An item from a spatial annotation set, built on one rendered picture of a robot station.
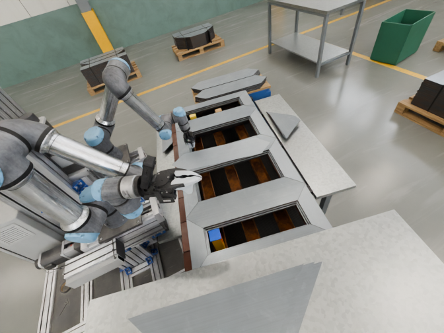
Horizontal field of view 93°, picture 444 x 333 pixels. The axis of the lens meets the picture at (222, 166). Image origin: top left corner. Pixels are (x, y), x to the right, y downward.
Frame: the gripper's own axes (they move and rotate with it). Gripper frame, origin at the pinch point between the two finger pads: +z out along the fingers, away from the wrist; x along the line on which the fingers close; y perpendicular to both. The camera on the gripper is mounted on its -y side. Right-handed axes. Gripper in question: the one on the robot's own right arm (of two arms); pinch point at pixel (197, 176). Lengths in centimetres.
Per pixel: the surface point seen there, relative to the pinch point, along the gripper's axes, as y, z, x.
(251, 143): 49, 17, -86
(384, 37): 62, 237, -348
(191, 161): 51, -28, -73
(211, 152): 50, -13, -80
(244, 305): 41.6, 9.7, 22.3
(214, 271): 42.4, -2.1, 10.2
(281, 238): 60, 28, -12
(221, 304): 41.6, 1.4, 22.0
